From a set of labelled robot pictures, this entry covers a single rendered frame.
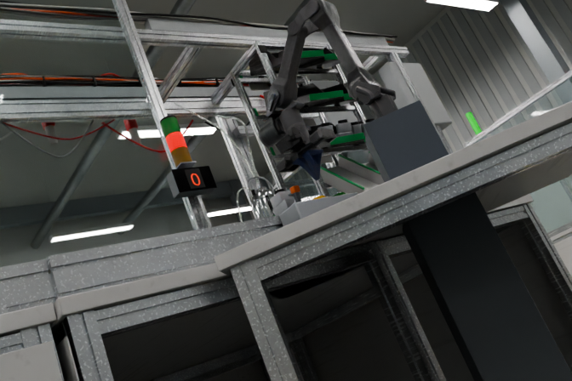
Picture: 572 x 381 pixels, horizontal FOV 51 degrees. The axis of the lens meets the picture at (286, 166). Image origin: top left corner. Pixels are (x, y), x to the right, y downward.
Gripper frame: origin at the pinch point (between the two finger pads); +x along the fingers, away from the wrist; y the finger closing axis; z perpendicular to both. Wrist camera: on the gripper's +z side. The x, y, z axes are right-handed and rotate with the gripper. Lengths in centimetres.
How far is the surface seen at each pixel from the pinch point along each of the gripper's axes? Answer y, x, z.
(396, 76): -56, -82, -163
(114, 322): 3, 28, 66
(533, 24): -145, -283, -743
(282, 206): -15.7, 3.3, -0.2
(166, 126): -29.0, -30.6, 18.0
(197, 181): -27.3, -11.5, 15.3
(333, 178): -14.1, -3.3, -23.8
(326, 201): 7.6, 12.7, 9.0
